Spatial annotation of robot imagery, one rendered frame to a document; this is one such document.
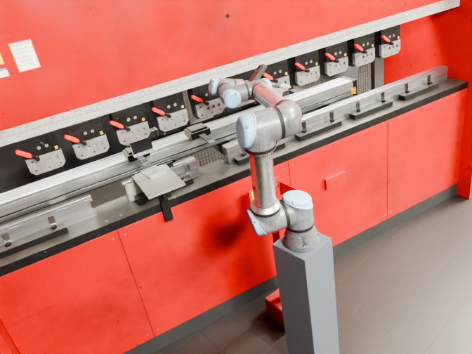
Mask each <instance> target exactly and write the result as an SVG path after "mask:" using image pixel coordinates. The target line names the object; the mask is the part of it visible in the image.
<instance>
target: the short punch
mask: <svg viewBox="0 0 472 354"><path fill-rule="evenodd" d="M130 146H131V151H132V153H133V156H134V158H136V157H139V156H141V155H145V154H147V153H150V152H153V147H152V142H151V140H150V135H149V136H148V138H145V139H142V140H139V141H136V142H134V143H130Z"/></svg>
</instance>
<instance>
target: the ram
mask: <svg viewBox="0 0 472 354"><path fill-rule="evenodd" d="M439 1H444V0H0V54H1V57H2V58H3V61H4V63H5V64H3V65H0V69H1V68H4V67H6V69H7V70H8V73H9V76H7V77H2V78H0V131H4V130H6V129H11V128H14V127H17V126H21V125H23V124H28V123H30V122H35V121H37V120H40V119H45V118H47V117H52V116H54V115H57V114H61V113H64V112H68V111H71V110H75V109H78V108H81V107H85V106H87V105H92V104H95V103H99V102H102V101H104V100H109V99H111V98H116V97H118V96H122V95H126V94H128V93H133V92H135V91H139V90H142V89H146V88H149V87H152V86H156V85H159V84H163V83H166V82H169V81H173V80H176V79H180V78H183V77H187V76H190V75H192V74H197V73H200V72H203V71H207V70H210V69H213V68H216V67H220V66H223V65H227V64H230V63H234V62H237V61H240V60H244V59H247V58H251V57H254V56H257V55H260V54H264V53H268V52H271V51H275V50H277V49H281V48H284V47H288V46H291V45H294V44H299V43H301V42H304V41H308V40H311V39H315V38H318V37H322V36H325V35H328V34H332V33H335V32H339V31H342V30H346V29H349V28H352V27H356V26H358V25H363V24H365V23H369V22H373V21H375V20H380V19H382V18H387V17H389V16H392V15H396V14H399V13H404V12H406V11H410V10H413V9H415V8H420V7H423V6H427V5H430V4H434V3H437V2H439ZM457 6H459V1H458V2H455V3H452V4H448V5H445V6H441V7H439V8H434V9H432V10H429V11H425V12H422V13H418V14H415V15H411V16H408V17H406V18H401V19H399V20H395V21H392V22H388V23H385V24H382V25H378V26H376V27H371V28H369V29H364V30H362V31H359V32H355V33H352V34H348V35H346V36H343V37H339V38H336V39H332V40H329V41H325V42H322V43H319V44H316V45H312V46H309V47H306V48H302V49H299V50H296V51H292V52H289V53H285V54H282V55H279V56H275V57H273V58H269V59H266V60H262V61H259V62H257V63H252V64H250V65H245V66H243V67H238V68H236V69H233V70H229V71H227V72H222V73H220V74H215V75H213V76H210V77H206V78H203V79H199V80H197V81H192V82H190V83H186V84H183V85H180V86H176V87H173V88H169V89H167V90H163V91H160V92H156V93H153V94H150V95H147V96H143V97H140V98H137V99H133V100H130V101H126V102H124V103H120V104H117V105H113V106H110V107H106V108H103V109H101V110H96V111H94V112H90V113H87V114H83V115H80V116H78V117H73V118H71V119H66V120H64V121H61V122H57V123H54V124H50V125H48V126H43V127H41V128H37V129H34V130H31V131H27V132H24V133H20V134H17V135H14V136H10V137H7V138H4V139H1V140H0V147H2V146H5V145H8V144H11V143H15V142H18V141H21V140H24V139H28V138H31V137H34V136H38V135H41V134H43V133H48V132H50V131H55V130H57V129H61V128H64V127H66V126H70V125H73V124H77V123H79V122H84V121H86V120H89V119H93V118H96V117H100V116H103V115H105V114H109V113H112V112H116V111H119V110H123V109H126V108H128V107H132V106H135V105H139V104H141V103H146V102H148V101H151V100H155V99H158V98H162V97H164V96H168V95H171V94H174V93H178V92H181V91H184V90H187V89H191V88H194V87H196V86H201V85H203V84H208V83H209V81H210V79H211V78H218V77H219V78H226V77H230V76H233V75H236V74H239V73H243V72H246V71H249V70H253V69H256V68H257V67H258V66H259V65H261V64H264V65H269V64H272V63H276V62H279V61H281V60H285V59H288V58H292V57H294V56H298V55H301V54H304V53H308V52H311V51H315V50H318V49H320V48H324V47H327V46H331V45H334V44H337V43H341V42H343V41H347V40H350V39H354V38H356V37H361V36H363V35H366V34H370V33H372V32H377V31H379V30H383V29H386V28H389V27H392V26H396V25H399V24H402V23H405V22H409V21H412V20H416V19H418V18H422V17H425V16H427V15H432V14H434V13H439V12H441V11H445V10H448V9H451V8H454V7H457ZM26 39H31V40H32V43H33V46H34V49H35V51H36V54H37V57H38V59H39V62H40V65H41V67H39V68H36V69H33V70H28V71H25V72H19V71H18V68H17V65H16V64H15V61H14V58H13V55H12V53H11V50H10V48H9V46H8V44H10V43H14V42H17V41H23V40H26Z"/></svg>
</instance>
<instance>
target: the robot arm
mask: <svg viewBox="0 0 472 354"><path fill-rule="evenodd" d="M266 68H267V66H265V65H264V64H261V65H259V66H258V67H257V69H256V71H255V72H254V74H253V75H252V77H251V79H250V80H249V81H247V80H243V79H226V78H219V77H218V78H211V79H210V81H209V93H210V94H211V95H213V96H218V97H219V98H220V99H221V101H222V103H223V104H224V105H225V106H226V107H228V108H231V109H233V108H236V107H237V106H238V105H239V104H240V103H241V102H244V101H247V100H255V101H258V102H259V103H260V104H262V106H264V108H265V109H262V110H258V111H255V112H248V113H247V114H243V115H241V116H239V118H238V119H237V123H236V135H237V141H238V143H239V146H240V147H241V148H242V149H243V150H244V151H245V152H246V153H247V154H249V165H250V171H251V183H252V190H253V196H254V199H253V201H252V202H251V208H250V209H247V216H248V218H249V222H250V224H251V226H252V228H253V230H254V232H255V234H256V235H258V236H261V235H267V234H268V233H272V232H275V231H278V230H282V229H285V228H286V230H285V233H284V245H285V247H286V248H288V250H290V251H294V252H300V253H301V252H307V251H311V250H313V249H315V248H316V247H317V246H318V245H319V243H320V236H319V233H318V231H317V229H316V227H315V225H314V217H313V203H312V199H311V196H310V195H309V194H308V193H306V192H304V191H300V190H290V191H288V192H285V193H284V194H283V196H282V199H281V200H279V199H278V198H276V196H275V178H274V168H273V151H274V150H275V148H276V140H281V139H284V138H288V137H290V136H291V135H293V134H294V133H295V132H296V131H297V129H298V128H299V127H300V124H301V120H302V113H301V109H300V107H299V106H298V105H297V104H296V103H295V102H294V101H292V100H290V99H285V98H284V97H282V94H283V91H284V88H291V86H290V85H288V84H271V82H270V80H269V79H268V78H263V79H260V78H261V76H262V74H263V73H264V72H265V70H266Z"/></svg>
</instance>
